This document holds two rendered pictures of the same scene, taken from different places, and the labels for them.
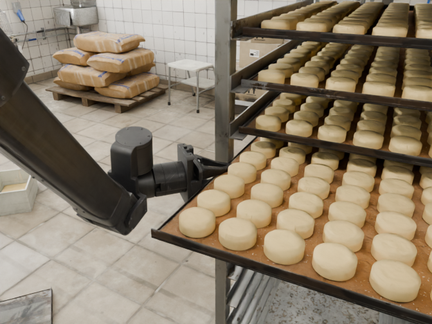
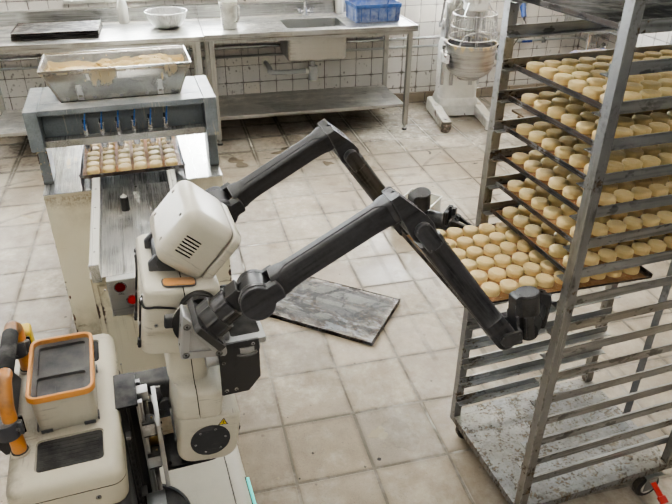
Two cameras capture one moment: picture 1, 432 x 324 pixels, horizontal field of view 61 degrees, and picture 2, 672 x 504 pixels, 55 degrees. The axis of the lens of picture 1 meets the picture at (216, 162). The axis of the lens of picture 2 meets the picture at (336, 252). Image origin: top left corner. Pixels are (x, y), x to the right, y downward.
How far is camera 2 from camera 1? 1.54 m
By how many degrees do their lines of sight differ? 40
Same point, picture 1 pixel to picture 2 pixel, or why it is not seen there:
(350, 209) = (486, 260)
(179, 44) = not seen: outside the picture
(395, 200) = (514, 268)
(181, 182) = (439, 224)
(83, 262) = (434, 295)
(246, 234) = not seen: hidden behind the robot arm
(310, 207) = (470, 252)
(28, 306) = (378, 302)
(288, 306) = (564, 403)
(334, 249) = not seen: hidden behind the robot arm
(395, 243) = (478, 273)
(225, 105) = (483, 192)
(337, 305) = (611, 429)
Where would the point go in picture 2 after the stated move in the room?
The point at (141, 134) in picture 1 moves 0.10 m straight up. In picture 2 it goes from (425, 192) to (428, 163)
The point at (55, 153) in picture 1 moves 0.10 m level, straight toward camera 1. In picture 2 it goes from (372, 188) to (362, 202)
